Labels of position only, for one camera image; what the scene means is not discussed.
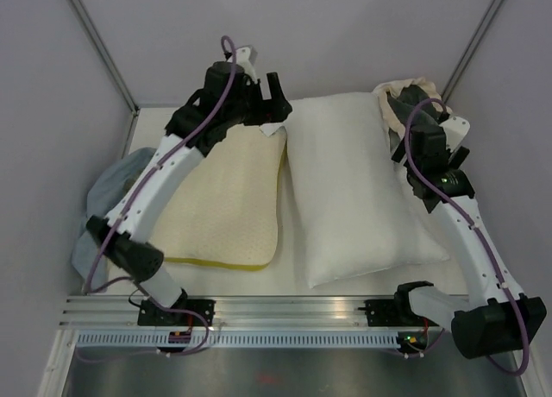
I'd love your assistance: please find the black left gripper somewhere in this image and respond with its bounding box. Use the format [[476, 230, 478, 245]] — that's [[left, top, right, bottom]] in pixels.
[[224, 72, 292, 128]]

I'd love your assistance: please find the grey plush ruffled pillowcase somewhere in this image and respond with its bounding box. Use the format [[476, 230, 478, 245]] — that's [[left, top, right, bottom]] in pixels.
[[373, 77, 442, 153]]

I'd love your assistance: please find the white pillow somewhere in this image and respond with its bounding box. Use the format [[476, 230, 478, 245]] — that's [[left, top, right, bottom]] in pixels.
[[283, 92, 449, 288]]

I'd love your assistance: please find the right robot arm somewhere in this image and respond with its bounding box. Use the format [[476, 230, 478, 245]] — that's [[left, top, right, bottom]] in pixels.
[[392, 125, 547, 359]]

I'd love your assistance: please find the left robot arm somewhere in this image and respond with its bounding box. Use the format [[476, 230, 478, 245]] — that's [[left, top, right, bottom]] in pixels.
[[85, 61, 292, 325]]

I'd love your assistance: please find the cream foam contour pillow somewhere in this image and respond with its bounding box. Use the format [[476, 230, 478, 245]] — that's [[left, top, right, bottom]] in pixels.
[[149, 125, 286, 271]]

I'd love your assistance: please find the blue and beige cloth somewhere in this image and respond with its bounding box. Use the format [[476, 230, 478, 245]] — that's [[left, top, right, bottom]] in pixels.
[[71, 147, 156, 280]]

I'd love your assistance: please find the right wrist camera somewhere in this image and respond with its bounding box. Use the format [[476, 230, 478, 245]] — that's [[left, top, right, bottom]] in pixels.
[[440, 116, 470, 153]]

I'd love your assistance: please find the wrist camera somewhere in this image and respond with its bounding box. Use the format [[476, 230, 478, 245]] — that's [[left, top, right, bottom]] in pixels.
[[440, 116, 470, 153], [236, 45, 258, 83]]

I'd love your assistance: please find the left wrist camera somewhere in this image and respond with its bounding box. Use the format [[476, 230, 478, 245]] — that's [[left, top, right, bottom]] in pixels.
[[236, 45, 258, 83]]

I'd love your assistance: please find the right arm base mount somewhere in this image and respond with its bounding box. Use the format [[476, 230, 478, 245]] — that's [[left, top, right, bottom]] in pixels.
[[361, 299, 414, 327]]

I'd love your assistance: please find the right frame post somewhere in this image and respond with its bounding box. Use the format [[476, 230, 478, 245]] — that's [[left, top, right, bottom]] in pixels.
[[442, 0, 508, 104]]

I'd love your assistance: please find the frame post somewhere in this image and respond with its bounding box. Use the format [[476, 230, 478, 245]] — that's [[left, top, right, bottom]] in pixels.
[[442, 0, 508, 104], [66, 0, 139, 116]]

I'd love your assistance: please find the left frame post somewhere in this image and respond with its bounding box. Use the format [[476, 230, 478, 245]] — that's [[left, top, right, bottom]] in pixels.
[[66, 0, 139, 116]]

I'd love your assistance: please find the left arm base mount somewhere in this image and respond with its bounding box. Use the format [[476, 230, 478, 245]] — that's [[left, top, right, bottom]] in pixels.
[[137, 299, 216, 327]]

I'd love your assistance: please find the slotted cable duct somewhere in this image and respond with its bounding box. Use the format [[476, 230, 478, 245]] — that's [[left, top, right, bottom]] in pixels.
[[77, 330, 424, 349]]

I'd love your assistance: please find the aluminium front rail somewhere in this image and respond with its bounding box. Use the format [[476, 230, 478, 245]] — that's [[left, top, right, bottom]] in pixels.
[[59, 295, 471, 329]]

